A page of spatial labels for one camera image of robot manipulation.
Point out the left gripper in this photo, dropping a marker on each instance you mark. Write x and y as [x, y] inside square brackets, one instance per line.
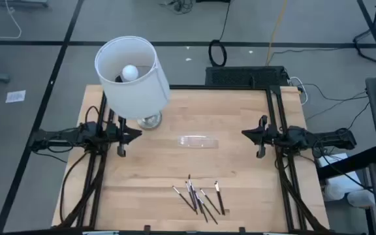
[122, 150]

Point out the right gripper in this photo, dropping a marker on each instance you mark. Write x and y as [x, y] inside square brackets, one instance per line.
[260, 151]

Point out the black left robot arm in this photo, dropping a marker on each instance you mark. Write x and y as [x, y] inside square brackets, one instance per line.
[60, 138]

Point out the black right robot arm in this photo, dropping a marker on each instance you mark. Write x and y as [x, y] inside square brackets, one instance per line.
[325, 138]

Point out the white shade table lamp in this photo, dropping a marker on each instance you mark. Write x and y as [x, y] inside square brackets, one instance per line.
[132, 98]

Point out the clear acrylic organizer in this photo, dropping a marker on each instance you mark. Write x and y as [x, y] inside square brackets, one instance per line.
[197, 142]

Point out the black computer case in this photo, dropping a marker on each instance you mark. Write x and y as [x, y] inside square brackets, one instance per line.
[246, 76]

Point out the black diagonal brace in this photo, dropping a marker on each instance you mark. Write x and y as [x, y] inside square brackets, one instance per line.
[348, 163]

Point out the white round container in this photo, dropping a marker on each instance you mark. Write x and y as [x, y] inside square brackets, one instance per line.
[335, 193]
[361, 199]

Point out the white box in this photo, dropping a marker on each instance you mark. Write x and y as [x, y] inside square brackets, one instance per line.
[352, 182]

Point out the white paper sheet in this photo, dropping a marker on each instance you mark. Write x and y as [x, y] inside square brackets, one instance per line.
[15, 96]

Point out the grey furniture base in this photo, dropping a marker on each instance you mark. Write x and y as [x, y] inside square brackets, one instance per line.
[18, 2]

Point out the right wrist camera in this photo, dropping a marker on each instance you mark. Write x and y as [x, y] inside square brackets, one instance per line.
[272, 133]

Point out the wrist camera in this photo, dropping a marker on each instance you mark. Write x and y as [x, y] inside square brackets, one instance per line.
[113, 132]
[272, 133]

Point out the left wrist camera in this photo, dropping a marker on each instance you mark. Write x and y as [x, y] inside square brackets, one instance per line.
[113, 132]

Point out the black aluminium frame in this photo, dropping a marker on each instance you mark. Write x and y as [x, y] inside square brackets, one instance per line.
[217, 87]

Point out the black frame bracket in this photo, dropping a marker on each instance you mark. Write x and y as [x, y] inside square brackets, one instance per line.
[147, 228]
[241, 230]

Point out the silver aluminium rail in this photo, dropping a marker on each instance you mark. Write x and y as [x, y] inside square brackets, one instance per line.
[276, 233]
[101, 233]

